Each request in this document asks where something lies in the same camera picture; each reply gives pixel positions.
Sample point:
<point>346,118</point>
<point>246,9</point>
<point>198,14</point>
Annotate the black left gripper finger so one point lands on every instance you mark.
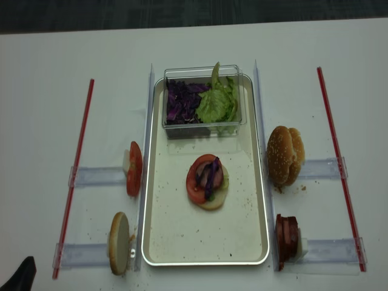
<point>23,278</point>

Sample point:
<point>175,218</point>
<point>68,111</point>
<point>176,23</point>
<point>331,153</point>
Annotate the sesame top bun front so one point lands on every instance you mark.
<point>280,154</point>

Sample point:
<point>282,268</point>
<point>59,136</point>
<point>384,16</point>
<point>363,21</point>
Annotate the sesame bun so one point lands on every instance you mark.
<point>298,147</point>
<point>280,154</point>

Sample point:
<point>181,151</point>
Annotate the white pusher block tomato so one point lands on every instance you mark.
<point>126,162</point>

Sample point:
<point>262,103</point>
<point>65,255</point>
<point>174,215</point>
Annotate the tomato slice on burger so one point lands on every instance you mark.
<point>191,173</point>

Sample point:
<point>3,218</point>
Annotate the green lettuce leaves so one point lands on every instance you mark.
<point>220,103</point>

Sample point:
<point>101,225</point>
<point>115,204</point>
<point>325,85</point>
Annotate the sliced meat patties stack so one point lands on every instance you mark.
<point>287,238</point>

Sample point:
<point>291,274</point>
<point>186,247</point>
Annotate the white pusher block meat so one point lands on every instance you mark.
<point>302,248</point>

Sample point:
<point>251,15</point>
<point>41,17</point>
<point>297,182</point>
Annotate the left red rod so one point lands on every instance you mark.
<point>59,249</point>

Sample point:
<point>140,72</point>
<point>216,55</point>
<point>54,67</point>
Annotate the red rod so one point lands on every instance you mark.
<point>357,238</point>
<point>59,249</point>

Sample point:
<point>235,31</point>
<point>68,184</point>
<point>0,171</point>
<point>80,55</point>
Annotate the silver metal tray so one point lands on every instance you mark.
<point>176,232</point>

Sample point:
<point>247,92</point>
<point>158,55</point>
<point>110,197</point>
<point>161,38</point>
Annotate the bottom bun on tray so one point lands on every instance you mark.
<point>212,202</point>

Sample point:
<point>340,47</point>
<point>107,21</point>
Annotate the shredded purple cabbage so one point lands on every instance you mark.
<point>183,100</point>

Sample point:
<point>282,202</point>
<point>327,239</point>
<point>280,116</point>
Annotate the clear plastic salad container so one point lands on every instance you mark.
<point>203,75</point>

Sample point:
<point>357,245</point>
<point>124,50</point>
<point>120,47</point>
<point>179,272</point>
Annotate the sesame top bun rear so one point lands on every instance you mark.
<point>298,147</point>

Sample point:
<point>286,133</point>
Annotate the right red rod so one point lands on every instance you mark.
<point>357,238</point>

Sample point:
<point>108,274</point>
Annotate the left lower clear cross rail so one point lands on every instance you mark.
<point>69,256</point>

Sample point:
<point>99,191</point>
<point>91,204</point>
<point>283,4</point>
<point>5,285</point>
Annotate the clear cross rail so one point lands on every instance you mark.
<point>96,176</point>
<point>69,256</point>
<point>345,250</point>
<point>330,168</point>

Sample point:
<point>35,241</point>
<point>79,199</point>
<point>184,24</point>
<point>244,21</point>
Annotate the bun half on left rail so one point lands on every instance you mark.
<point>119,227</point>

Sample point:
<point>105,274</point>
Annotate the left upper clear cross rail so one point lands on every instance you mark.
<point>96,176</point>

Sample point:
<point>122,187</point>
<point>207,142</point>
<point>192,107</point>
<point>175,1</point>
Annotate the tomato slices on left rail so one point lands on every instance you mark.
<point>135,170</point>

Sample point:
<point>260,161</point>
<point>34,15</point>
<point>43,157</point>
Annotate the left long clear rail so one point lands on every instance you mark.
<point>144,169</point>

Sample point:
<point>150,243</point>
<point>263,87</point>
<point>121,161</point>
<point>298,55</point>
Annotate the right lower clear cross rail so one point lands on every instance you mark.
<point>345,250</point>

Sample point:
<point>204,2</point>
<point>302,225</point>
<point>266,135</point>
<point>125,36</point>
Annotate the right upper clear cross rail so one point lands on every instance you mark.
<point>330,168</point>

